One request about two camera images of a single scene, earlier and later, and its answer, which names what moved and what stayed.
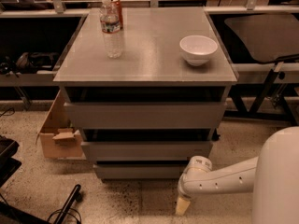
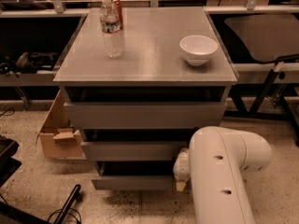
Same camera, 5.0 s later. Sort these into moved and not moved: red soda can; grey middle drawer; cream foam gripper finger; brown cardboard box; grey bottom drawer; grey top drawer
Moved: cream foam gripper finger; grey bottom drawer
Not moved: grey top drawer; red soda can; grey middle drawer; brown cardboard box
